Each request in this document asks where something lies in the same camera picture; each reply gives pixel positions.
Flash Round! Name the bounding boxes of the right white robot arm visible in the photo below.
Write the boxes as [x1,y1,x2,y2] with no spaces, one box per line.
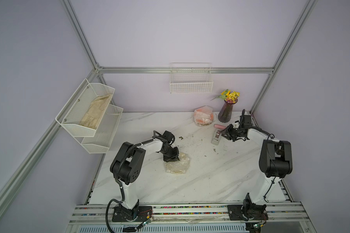
[220,111,293,221]

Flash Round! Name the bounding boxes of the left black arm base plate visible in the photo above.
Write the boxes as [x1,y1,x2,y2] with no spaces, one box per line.
[111,205,153,222]

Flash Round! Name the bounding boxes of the lower white mesh shelf bin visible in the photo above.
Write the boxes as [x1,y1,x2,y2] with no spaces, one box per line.
[81,104,123,154]

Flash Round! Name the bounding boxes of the black corrugated cable conduit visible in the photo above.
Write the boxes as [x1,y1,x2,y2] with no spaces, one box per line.
[105,130,164,233]

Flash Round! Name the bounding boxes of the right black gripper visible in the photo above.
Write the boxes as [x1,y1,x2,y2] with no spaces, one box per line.
[215,123,240,140]

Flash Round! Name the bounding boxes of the upper white mesh shelf bin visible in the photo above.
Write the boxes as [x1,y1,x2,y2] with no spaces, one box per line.
[55,79,115,137]

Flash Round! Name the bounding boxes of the beige cloth in bin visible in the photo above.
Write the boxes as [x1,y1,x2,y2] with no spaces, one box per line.
[79,94,112,130]

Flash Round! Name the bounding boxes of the white mesh shelf bin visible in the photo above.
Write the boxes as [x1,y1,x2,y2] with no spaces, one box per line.
[81,104,123,154]
[55,79,115,137]

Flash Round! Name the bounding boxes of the clear bubble wrap sheet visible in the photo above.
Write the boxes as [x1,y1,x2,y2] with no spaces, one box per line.
[163,152,192,175]
[193,105,215,127]

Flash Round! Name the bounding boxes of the yellow artificial flowers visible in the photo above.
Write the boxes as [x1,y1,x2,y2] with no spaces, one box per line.
[213,89,240,103]

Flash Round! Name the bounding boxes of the white wire wall basket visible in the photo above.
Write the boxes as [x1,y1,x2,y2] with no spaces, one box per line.
[170,63,214,94]

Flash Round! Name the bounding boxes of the purple glass vase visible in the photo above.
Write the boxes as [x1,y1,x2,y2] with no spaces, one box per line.
[217,100,238,123]

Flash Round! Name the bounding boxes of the aluminium front rail frame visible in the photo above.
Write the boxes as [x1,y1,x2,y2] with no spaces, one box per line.
[69,202,310,225]

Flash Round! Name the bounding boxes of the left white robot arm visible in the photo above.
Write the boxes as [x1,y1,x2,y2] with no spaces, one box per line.
[110,131,179,212]

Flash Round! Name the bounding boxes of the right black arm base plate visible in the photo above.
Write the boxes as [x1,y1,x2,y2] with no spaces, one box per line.
[227,204,268,221]

